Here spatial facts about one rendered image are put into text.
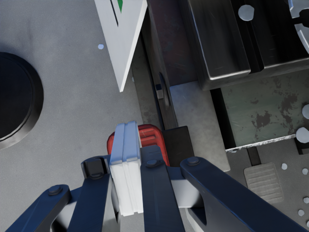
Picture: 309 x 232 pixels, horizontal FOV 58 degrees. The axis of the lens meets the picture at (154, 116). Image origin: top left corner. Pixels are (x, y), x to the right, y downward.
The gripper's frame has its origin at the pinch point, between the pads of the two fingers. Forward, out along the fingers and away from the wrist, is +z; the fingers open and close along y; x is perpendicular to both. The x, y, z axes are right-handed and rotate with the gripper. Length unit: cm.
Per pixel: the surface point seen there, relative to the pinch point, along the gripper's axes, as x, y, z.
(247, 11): 8.2, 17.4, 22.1
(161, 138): -3.0, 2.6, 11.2
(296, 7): 7.4, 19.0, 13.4
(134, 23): 11, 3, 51
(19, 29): 21, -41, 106
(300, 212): -61, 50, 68
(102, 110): -15, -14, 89
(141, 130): -1.9, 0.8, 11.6
